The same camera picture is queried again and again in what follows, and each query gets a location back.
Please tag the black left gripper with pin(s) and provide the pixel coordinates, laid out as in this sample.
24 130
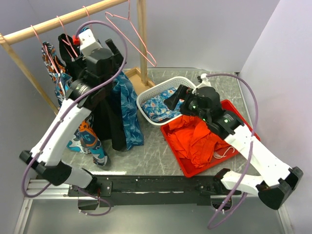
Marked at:
117 59

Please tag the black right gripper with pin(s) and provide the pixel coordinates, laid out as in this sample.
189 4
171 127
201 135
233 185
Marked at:
182 93

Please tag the pink wire hanger front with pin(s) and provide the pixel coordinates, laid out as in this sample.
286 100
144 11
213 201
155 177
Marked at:
88 15

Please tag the blue shark print shorts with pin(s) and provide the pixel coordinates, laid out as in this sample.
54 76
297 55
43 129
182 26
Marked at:
124 92

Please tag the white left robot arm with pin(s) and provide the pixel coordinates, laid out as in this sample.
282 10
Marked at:
45 157

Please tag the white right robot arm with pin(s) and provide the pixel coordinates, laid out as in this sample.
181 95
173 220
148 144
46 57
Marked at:
276 180

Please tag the blue floral shorts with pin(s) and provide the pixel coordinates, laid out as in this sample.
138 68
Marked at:
156 110

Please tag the black sport shorts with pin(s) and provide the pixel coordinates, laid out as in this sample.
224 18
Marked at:
107 114

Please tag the orange blue patterned shorts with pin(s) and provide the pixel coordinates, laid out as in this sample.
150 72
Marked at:
84 139

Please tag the white perforated plastic basket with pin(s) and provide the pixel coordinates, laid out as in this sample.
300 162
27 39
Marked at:
156 90

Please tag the red plastic tray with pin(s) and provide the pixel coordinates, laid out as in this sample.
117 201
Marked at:
188 169

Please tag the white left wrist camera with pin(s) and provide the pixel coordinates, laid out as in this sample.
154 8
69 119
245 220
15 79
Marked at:
86 42

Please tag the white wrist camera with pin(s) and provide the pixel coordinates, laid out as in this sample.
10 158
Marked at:
86 42
203 81

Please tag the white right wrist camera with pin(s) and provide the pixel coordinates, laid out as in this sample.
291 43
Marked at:
203 81

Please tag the empty pink wire hanger rear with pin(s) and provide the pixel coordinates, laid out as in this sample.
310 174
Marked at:
138 31

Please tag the pink wire hanger with black shorts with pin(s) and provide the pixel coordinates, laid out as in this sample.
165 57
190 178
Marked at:
67 50

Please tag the pink wire hanger far left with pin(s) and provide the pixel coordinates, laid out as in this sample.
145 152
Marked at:
46 50

